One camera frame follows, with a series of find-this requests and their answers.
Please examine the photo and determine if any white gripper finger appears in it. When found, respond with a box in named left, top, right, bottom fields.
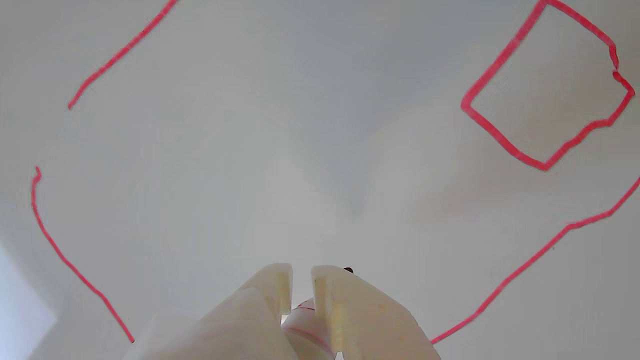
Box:
left=122, top=263, right=301, bottom=360
left=310, top=265, right=442, bottom=360

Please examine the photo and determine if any red whiteboard marker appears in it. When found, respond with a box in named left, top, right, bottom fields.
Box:
left=281, top=267, right=355, bottom=360

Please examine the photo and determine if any large whiteboard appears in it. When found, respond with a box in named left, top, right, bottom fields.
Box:
left=0, top=0, right=640, bottom=360

